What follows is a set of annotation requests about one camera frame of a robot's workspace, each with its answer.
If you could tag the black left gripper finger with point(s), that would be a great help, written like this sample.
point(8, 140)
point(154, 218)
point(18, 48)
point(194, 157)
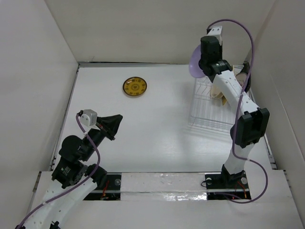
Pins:
point(112, 131)
point(114, 120)

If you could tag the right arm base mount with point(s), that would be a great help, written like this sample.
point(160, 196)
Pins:
point(222, 185)

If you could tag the purple round plate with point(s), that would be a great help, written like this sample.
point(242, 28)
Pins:
point(194, 69)

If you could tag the cream plate with ink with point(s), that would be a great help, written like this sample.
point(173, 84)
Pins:
point(214, 91)

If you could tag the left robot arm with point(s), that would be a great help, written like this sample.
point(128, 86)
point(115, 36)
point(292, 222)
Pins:
point(77, 173)

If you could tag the white wire dish rack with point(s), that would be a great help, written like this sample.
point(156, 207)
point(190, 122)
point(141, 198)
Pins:
point(208, 112)

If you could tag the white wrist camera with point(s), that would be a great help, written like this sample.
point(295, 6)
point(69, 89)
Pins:
point(215, 31)
point(87, 117)

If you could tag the bamboo weave pattern tray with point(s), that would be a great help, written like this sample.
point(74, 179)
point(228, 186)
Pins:
point(224, 100)

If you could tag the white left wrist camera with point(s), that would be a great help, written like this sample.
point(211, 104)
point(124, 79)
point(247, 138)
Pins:
point(87, 117)

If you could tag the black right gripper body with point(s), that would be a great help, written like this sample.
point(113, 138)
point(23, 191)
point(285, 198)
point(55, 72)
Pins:
point(220, 51)

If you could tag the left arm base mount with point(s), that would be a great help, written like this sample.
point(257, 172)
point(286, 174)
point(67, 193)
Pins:
point(109, 191)

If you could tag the white plate red characters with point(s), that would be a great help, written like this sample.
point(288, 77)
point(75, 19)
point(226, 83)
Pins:
point(241, 78)

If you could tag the yellow brown patterned plate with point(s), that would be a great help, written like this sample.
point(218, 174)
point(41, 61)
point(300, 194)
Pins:
point(134, 86)

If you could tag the cream plate with motifs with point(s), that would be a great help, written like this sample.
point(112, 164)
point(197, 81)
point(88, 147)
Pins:
point(219, 96)

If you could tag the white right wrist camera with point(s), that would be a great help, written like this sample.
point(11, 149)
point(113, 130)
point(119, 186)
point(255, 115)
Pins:
point(215, 31)

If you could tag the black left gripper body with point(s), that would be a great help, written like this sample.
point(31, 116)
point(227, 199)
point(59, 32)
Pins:
point(96, 136)

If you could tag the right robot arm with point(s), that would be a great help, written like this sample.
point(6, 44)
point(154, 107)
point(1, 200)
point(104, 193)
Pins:
point(250, 120)

